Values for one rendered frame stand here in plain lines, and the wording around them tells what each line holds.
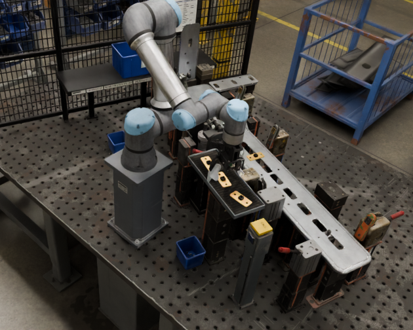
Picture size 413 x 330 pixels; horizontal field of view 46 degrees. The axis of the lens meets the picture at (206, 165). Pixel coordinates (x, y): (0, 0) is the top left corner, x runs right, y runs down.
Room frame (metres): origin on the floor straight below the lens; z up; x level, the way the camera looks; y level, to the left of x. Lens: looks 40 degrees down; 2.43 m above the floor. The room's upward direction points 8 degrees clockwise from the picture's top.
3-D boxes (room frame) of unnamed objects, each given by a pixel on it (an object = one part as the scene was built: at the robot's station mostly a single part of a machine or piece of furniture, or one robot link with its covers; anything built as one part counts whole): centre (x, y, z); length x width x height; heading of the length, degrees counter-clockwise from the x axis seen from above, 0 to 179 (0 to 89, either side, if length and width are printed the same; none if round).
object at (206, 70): (2.48, 0.08, 0.88); 0.08 x 0.08 x 0.36; 34
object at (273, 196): (1.43, -0.27, 0.90); 0.13 x 0.10 x 0.41; 124
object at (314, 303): (1.28, -0.58, 0.84); 0.18 x 0.06 x 0.29; 124
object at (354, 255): (1.79, -0.24, 1.00); 1.38 x 0.22 x 0.02; 34
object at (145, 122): (1.55, 0.28, 1.27); 0.13 x 0.12 x 0.14; 139
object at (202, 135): (1.77, 0.00, 0.94); 0.18 x 0.13 x 0.49; 34
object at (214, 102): (1.46, 0.01, 1.47); 0.11 x 0.11 x 0.08; 49
